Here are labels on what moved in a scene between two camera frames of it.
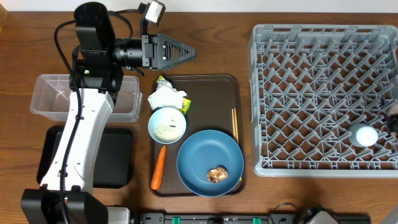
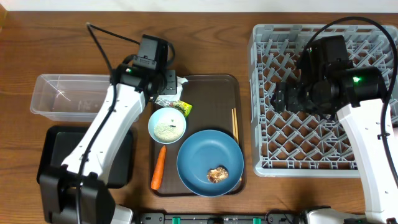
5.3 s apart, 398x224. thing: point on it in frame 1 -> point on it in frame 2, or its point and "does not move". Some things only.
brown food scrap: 217,174 does not move
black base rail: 164,218 does not move
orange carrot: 157,178 does not move
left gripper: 155,53 -> 173,89
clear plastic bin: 51,98 does not move
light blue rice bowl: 166,126 does not move
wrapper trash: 166,96 -> 180,81
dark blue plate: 206,150 does not move
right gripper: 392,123 -> 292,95
